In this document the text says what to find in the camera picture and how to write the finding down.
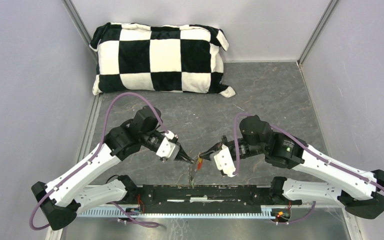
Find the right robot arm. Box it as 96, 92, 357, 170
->
198, 115, 384, 220

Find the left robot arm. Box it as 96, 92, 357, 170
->
31, 106, 193, 231

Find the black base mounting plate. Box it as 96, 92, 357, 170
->
112, 175, 303, 214

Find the black white checkered pillow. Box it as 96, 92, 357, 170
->
89, 22, 235, 98

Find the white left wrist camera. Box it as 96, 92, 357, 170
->
156, 131, 180, 162

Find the white slotted cable duct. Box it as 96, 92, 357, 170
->
78, 206, 275, 220

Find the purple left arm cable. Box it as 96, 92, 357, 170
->
29, 92, 171, 231

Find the left aluminium frame rail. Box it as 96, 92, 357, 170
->
62, 0, 98, 64

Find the aluminium frame rail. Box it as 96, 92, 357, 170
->
62, 0, 98, 64
296, 0, 340, 69

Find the right aluminium frame rail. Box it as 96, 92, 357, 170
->
296, 0, 340, 69

